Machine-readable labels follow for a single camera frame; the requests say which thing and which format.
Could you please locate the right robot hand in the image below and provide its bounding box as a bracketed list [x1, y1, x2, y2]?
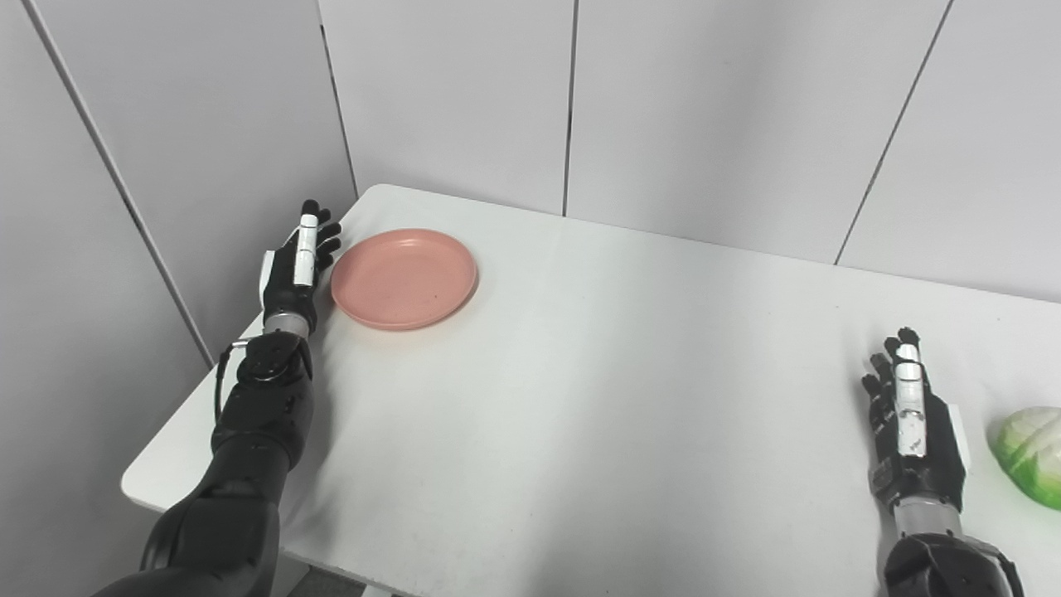
[860, 327, 971, 513]

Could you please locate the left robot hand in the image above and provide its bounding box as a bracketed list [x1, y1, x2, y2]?
[259, 199, 342, 335]

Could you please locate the pink round plate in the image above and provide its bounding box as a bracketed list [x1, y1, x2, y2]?
[330, 228, 479, 332]

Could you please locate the green white toy cabbage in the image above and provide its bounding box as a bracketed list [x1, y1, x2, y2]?
[986, 405, 1061, 511]

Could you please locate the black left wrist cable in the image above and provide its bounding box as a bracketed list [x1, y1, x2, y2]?
[214, 338, 251, 428]

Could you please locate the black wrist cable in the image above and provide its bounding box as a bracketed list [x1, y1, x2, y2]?
[966, 536, 1025, 597]
[214, 338, 251, 428]

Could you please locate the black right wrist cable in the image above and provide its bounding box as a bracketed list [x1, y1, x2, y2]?
[966, 536, 1025, 597]

